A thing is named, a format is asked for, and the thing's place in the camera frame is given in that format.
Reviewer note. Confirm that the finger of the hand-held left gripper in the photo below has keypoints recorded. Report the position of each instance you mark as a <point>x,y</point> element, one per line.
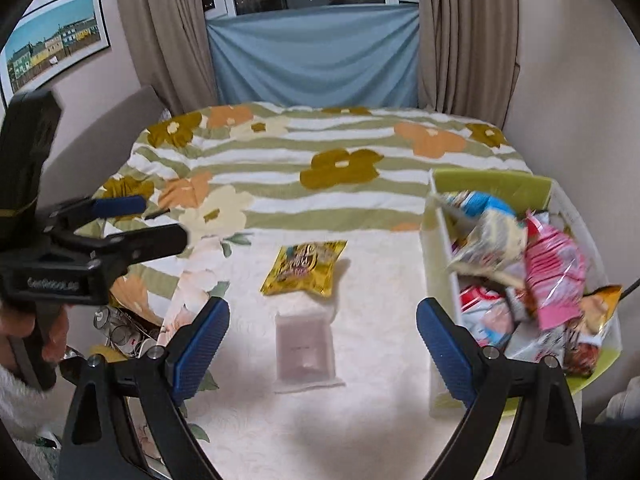
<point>117,206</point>
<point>150,242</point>

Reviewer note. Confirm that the beige curtain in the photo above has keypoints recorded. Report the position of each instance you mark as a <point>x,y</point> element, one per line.
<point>165,25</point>
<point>465,35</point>

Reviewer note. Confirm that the person's left hand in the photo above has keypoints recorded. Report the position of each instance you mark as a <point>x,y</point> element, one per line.
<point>55,340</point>

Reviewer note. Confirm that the grey white snack bag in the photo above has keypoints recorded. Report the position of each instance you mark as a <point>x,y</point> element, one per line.
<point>535,342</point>

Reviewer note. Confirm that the person's left forearm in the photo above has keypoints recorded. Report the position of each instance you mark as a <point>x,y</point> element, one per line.
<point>15,410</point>

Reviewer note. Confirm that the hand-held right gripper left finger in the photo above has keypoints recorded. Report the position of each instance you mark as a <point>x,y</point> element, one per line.
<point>200,350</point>

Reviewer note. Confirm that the pink striped snack bag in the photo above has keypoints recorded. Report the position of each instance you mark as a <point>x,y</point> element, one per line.
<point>555,270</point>

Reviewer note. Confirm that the green white storage box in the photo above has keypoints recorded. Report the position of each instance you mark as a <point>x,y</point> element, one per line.
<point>480,180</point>

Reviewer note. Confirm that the floral tablecloth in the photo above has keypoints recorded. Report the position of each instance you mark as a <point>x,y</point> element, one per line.
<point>375,285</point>

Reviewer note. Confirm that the cream blue snack bag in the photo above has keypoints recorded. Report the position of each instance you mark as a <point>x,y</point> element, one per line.
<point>490,235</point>

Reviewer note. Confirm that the white red shrimp snack bag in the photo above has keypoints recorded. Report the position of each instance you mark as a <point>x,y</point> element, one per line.
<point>487,310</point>

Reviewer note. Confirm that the grey bed headboard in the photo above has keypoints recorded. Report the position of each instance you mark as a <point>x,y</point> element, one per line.
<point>100,130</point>

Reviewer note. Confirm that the brown red snack bag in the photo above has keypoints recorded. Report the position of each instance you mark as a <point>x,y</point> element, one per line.
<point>582,355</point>

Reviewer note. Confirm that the orange snack bag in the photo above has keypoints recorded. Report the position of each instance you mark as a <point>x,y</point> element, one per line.
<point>600,310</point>

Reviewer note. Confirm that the pale translucent snack packet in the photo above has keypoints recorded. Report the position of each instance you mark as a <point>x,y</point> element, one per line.
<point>305,350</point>

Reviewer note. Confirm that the yellow snack packet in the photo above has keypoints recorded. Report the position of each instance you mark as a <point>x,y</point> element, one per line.
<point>305,265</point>

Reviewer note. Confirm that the person's grey trousers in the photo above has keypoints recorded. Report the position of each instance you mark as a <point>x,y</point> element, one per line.
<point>620,405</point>

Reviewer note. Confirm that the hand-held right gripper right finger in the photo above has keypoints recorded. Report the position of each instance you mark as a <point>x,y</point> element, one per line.
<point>445,350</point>

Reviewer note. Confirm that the framed wall picture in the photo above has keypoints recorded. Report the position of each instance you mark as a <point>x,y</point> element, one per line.
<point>50,40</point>

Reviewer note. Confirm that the blue cloth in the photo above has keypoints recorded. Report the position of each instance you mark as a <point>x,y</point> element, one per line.
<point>310,55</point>

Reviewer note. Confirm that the floral striped blanket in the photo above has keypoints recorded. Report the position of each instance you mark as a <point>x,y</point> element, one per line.
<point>350,195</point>

